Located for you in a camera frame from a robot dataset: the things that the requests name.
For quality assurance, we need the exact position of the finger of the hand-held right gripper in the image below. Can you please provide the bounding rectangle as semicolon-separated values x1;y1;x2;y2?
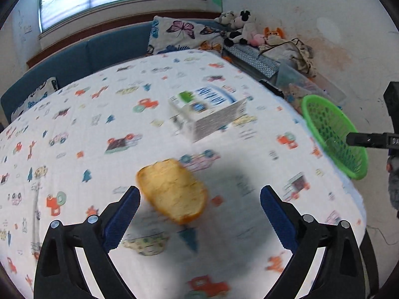
347;132;389;147

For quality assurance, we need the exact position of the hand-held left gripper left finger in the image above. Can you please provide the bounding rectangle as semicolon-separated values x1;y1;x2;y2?
34;185;141;299

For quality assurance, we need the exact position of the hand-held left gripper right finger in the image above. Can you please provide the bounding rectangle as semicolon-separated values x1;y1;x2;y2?
260;184;367;299

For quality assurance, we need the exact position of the green plastic mesh basket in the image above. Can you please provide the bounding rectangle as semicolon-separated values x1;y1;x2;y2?
301;95;369;180

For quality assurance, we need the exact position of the bread slice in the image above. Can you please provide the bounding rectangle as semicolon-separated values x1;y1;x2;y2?
136;159;209;225

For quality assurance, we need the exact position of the person's right hand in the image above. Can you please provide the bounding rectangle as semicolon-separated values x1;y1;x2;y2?
386;155;399;210

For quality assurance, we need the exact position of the printed vehicle blanket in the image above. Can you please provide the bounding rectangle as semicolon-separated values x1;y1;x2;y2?
0;49;367;299

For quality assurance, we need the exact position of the clear plastic storage box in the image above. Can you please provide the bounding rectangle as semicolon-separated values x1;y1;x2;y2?
276;59;347;110

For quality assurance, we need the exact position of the black device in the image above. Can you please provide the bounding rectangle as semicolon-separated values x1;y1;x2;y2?
259;79;285;99

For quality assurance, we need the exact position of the beige patterned cloth bag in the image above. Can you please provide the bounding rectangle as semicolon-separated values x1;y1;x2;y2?
259;37;317;79

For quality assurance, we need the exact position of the white blue milk carton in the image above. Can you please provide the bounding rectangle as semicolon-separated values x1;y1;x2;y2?
168;84;250;143

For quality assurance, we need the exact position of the grey patterned mat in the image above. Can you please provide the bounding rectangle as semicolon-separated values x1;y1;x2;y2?
223;44;280;79

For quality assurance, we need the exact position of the orange fox plush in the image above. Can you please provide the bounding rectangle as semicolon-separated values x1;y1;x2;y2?
263;26;286;46

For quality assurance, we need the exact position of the small blue print pillow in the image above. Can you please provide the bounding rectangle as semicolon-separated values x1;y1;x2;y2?
11;77;59;122

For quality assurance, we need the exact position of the black white cow plush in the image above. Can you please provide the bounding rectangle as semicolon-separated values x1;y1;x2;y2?
224;10;258;47

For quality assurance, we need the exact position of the blue padded sofa back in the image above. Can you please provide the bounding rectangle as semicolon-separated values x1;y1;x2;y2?
0;19;225;125

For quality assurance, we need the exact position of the grey white plush toy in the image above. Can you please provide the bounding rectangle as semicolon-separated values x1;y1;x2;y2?
215;11;236;25

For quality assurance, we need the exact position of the large butterfly print pillow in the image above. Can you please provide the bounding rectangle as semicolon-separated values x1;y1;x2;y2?
146;15;226;57

